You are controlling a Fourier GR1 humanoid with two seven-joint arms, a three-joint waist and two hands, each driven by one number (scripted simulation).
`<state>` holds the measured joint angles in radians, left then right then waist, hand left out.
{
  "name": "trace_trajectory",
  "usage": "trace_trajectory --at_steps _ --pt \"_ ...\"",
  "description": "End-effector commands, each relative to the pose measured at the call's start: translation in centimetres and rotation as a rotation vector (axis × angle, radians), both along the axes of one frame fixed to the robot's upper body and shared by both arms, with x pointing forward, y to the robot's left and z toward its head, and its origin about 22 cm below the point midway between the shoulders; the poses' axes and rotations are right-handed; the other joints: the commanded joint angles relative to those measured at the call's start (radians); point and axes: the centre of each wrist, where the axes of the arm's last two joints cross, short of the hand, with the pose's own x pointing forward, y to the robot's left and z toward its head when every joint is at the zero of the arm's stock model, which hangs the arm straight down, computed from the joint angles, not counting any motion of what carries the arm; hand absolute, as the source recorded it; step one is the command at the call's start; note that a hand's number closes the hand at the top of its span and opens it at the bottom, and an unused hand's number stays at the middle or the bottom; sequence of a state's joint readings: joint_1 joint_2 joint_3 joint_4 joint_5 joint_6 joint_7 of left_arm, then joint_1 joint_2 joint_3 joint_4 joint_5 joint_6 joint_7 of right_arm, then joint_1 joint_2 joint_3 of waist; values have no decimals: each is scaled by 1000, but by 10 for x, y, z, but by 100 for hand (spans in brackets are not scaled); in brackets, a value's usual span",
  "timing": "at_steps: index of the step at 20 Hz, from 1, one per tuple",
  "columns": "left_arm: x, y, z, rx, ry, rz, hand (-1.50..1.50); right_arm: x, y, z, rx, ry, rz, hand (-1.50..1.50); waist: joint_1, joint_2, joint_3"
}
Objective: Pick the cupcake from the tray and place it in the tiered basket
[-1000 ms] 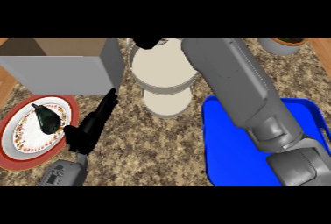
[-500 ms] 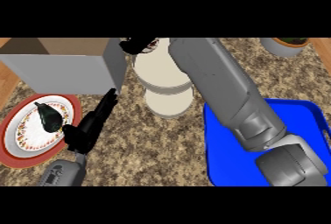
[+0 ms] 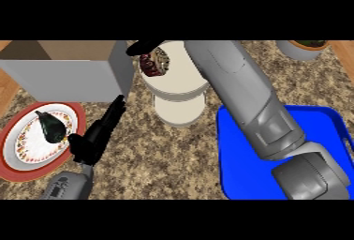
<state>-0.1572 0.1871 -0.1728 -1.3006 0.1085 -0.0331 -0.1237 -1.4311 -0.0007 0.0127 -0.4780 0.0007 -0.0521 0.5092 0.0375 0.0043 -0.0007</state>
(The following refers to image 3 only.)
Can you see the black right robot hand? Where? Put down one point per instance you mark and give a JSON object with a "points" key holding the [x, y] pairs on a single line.
{"points": [[143, 47]]}

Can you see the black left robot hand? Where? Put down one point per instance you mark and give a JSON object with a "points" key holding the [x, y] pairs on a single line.
{"points": [[97, 131]]}

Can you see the dark red cupcake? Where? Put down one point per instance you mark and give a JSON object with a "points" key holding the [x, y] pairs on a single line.
{"points": [[155, 63]]}

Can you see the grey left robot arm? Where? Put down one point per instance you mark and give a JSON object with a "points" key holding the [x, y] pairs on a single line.
{"points": [[69, 186]]}

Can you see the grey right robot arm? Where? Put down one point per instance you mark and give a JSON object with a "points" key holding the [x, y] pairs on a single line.
{"points": [[258, 118]]}

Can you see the blue tray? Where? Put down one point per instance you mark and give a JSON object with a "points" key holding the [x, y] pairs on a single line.
{"points": [[239, 168]]}

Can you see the red round placemat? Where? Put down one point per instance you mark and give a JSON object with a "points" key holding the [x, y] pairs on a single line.
{"points": [[79, 125]]}

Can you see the dark green vegetable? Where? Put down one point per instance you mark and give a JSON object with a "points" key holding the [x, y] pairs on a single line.
{"points": [[51, 127]]}

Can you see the white patterned plate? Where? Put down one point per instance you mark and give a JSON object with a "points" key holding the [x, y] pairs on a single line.
{"points": [[29, 143]]}

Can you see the grey open box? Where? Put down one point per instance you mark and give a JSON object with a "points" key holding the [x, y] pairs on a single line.
{"points": [[63, 75]]}

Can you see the grey plant pot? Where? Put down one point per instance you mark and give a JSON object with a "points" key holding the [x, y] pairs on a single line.
{"points": [[304, 48]]}

